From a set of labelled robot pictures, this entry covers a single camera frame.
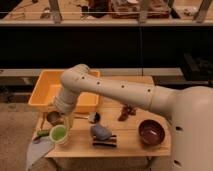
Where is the green plastic cup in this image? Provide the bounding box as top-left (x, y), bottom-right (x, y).
top-left (49, 125), bottom-right (68, 143)

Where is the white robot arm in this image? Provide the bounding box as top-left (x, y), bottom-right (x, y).
top-left (53, 64), bottom-right (213, 171)

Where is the small grey metal cup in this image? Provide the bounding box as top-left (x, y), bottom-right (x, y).
top-left (46, 111), bottom-right (61, 126)

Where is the white paper cup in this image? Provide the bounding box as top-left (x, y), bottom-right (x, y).
top-left (54, 136), bottom-right (69, 146)

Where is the wooden folding table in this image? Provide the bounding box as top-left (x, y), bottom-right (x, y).
top-left (34, 75), bottom-right (176, 159)

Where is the yellow plastic bin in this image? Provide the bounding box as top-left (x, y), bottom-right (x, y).
top-left (28, 69), bottom-right (99, 113)

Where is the grey cloth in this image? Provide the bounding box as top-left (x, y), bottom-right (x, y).
top-left (25, 137), bottom-right (54, 171)

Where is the black striped block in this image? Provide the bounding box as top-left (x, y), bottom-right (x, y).
top-left (92, 135), bottom-right (117, 148)

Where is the dark red bowl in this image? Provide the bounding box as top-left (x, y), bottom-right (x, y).
top-left (138, 119), bottom-right (165, 146)

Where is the dish brush with handle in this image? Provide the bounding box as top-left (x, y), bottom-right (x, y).
top-left (74, 112), bottom-right (101, 124)

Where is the green handled tool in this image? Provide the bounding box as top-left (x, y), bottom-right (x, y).
top-left (32, 129), bottom-right (50, 144)

